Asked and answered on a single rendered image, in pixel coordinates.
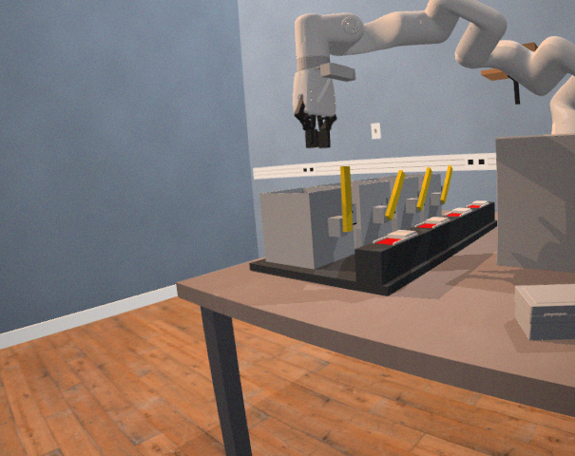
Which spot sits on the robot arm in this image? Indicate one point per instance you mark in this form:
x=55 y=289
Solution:
x=480 y=46

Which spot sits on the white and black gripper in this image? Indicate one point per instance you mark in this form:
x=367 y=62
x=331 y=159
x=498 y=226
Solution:
x=317 y=94

